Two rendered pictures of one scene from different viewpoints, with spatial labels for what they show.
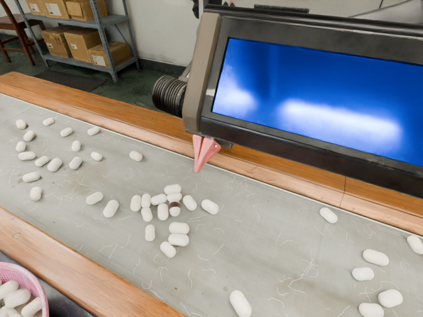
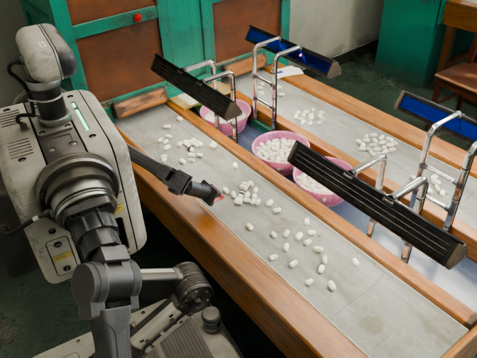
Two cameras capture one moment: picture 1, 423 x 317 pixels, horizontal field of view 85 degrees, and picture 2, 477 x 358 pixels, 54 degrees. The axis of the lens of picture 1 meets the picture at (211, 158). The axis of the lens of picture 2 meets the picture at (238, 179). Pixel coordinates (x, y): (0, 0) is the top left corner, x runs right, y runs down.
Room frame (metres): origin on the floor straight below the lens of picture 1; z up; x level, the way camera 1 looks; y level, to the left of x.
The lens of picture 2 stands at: (1.57, 0.78, 1.97)
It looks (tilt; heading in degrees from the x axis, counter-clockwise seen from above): 38 degrees down; 209
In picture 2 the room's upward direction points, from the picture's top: 3 degrees counter-clockwise
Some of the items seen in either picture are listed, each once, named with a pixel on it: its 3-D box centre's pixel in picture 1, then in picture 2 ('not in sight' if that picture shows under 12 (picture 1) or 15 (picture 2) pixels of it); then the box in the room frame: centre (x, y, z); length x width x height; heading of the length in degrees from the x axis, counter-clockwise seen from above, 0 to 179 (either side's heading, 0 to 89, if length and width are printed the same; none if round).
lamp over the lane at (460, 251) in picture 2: not in sight; (366, 194); (0.46, 0.60, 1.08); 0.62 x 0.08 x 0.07; 64
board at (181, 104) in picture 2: not in sight; (201, 94); (-0.38, -0.50, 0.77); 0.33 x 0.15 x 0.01; 154
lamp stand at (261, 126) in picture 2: not in sight; (277, 87); (-0.39, -0.06, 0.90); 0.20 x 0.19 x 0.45; 64
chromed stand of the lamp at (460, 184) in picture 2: not in sight; (450, 179); (0.03, 0.81, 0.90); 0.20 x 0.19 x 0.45; 64
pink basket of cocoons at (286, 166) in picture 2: not in sight; (280, 154); (-0.10, 0.09, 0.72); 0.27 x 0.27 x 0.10
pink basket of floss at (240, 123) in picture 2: not in sight; (226, 118); (-0.29, -0.31, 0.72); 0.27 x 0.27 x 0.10
